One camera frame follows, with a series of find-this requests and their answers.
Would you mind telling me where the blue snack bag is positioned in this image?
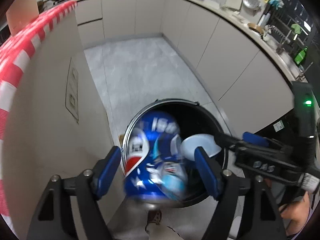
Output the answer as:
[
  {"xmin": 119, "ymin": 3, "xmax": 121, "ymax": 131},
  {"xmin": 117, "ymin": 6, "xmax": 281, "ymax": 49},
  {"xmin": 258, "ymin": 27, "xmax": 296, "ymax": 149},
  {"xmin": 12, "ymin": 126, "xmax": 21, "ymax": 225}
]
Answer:
[{"xmin": 124, "ymin": 111, "xmax": 188, "ymax": 204}]

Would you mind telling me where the black trash bucket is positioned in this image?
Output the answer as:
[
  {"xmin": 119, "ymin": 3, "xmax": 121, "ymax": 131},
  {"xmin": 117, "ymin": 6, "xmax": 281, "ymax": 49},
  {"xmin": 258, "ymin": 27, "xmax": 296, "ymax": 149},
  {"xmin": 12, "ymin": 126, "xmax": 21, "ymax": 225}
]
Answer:
[{"xmin": 121, "ymin": 99, "xmax": 223, "ymax": 207}]

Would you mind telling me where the person right hand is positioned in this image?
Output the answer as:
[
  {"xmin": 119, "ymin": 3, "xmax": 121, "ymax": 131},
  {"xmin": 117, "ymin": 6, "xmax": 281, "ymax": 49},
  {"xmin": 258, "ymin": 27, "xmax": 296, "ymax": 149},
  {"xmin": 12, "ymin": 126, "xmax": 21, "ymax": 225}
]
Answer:
[{"xmin": 281, "ymin": 192, "xmax": 310, "ymax": 237}]

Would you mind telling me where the green dish soap bottle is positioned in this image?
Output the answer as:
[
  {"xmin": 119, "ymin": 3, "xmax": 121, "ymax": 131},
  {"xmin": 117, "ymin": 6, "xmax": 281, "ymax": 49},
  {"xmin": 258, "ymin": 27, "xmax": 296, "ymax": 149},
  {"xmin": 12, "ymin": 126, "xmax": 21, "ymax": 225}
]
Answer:
[{"xmin": 294, "ymin": 46, "xmax": 308, "ymax": 67}]

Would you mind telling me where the red white checkered tablecloth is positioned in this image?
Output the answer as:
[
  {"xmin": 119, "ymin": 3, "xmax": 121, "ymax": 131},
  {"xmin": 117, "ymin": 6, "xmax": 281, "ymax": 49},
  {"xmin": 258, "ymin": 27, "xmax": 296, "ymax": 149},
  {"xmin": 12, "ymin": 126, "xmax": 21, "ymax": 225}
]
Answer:
[{"xmin": 0, "ymin": 0, "xmax": 78, "ymax": 225}]

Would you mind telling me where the metal colander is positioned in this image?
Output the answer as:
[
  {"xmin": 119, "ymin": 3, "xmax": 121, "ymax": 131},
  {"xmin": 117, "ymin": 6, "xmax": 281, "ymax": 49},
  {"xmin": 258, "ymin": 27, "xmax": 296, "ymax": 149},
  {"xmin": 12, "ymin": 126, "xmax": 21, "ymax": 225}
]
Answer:
[{"xmin": 243, "ymin": 0, "xmax": 260, "ymax": 11}]

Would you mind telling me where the pink thermos jug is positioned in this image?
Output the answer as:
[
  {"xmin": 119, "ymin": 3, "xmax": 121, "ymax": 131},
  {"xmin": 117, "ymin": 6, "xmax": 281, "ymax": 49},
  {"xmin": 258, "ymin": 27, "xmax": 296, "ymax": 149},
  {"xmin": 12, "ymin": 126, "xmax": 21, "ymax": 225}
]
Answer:
[{"xmin": 6, "ymin": 0, "xmax": 39, "ymax": 36}]

